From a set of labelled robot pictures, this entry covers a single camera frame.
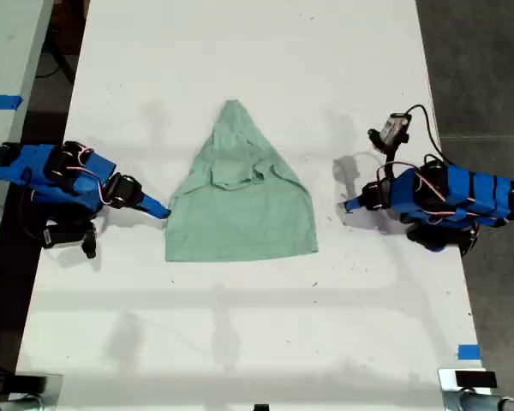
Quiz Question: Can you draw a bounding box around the pale green T-shirt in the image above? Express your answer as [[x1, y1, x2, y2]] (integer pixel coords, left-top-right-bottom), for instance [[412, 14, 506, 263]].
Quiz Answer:
[[164, 98, 320, 263]]

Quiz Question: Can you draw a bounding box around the short blue tape strip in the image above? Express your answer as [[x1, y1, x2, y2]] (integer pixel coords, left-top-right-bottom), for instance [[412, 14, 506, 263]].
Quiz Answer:
[[457, 343, 482, 361]]

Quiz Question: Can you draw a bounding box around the black camera stalk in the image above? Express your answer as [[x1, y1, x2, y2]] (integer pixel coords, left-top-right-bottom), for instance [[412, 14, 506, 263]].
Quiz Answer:
[[376, 144, 403, 183]]

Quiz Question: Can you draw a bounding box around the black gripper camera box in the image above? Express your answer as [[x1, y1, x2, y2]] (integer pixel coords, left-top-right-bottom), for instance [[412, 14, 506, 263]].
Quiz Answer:
[[367, 112, 413, 152], [39, 222, 99, 260]]

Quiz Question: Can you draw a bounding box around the black camera cable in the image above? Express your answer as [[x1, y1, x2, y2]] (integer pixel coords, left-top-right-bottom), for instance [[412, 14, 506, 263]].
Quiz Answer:
[[404, 104, 451, 166]]

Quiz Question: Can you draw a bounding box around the black floor cable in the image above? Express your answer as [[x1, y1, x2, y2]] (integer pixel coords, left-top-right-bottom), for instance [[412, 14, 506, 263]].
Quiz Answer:
[[34, 40, 77, 86]]

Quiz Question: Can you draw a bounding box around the metal table clamp bracket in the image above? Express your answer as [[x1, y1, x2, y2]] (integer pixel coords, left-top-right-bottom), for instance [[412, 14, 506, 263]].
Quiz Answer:
[[7, 372, 65, 411], [437, 367, 503, 411]]

